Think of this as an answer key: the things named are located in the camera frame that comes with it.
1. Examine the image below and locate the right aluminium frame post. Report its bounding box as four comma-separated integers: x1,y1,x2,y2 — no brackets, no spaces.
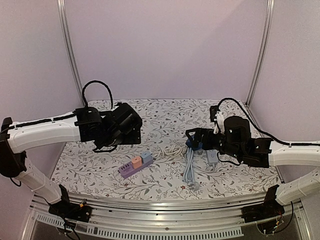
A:
245,0,275,108

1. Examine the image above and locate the aluminium frame post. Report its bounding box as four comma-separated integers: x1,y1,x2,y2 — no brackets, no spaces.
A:
245,0,275,108
56,0,85,106

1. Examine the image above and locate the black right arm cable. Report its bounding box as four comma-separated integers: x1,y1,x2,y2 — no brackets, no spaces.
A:
217,97,320,147

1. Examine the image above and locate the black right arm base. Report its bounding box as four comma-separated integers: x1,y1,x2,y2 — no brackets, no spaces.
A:
241,184,285,223

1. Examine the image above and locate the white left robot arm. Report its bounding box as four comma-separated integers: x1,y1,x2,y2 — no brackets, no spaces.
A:
0,102,143,217

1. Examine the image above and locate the light blue coiled cable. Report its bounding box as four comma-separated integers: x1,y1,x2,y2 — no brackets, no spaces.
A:
182,147,201,191

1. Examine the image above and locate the light blue charger plug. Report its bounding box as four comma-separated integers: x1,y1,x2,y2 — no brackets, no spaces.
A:
140,150,154,164

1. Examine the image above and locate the pink small charger plug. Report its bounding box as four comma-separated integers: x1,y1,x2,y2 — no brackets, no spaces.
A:
131,156,143,169

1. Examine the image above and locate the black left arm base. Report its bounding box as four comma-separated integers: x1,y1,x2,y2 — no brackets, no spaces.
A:
48,184,93,223

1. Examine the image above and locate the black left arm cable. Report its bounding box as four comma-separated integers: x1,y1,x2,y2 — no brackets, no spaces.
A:
9,80,113,127

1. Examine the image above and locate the light blue power strip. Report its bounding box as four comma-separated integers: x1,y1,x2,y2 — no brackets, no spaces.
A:
205,150,219,170

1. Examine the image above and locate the dark blue cube socket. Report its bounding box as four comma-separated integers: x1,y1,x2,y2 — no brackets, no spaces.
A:
185,139,203,151

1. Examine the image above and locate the floral patterned table mat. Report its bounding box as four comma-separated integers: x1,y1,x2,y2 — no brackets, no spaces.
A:
51,99,280,202

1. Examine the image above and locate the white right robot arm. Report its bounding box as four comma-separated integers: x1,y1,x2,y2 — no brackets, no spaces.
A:
185,116,320,218

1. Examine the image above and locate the left aluminium frame post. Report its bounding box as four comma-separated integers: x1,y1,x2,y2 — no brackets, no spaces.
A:
56,0,85,106

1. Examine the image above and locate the purple power strip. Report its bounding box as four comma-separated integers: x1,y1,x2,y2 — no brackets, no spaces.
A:
118,156,154,179

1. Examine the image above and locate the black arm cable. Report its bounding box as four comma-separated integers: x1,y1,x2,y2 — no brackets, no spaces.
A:
217,97,320,147
9,80,113,127

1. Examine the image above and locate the cream coiled power cable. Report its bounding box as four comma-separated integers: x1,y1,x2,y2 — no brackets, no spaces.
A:
152,144,187,158

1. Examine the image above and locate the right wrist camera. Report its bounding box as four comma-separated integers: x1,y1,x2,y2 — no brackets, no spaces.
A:
209,105,225,134

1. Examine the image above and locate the aluminium front table rail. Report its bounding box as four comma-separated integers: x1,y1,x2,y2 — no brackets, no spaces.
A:
21,189,313,240

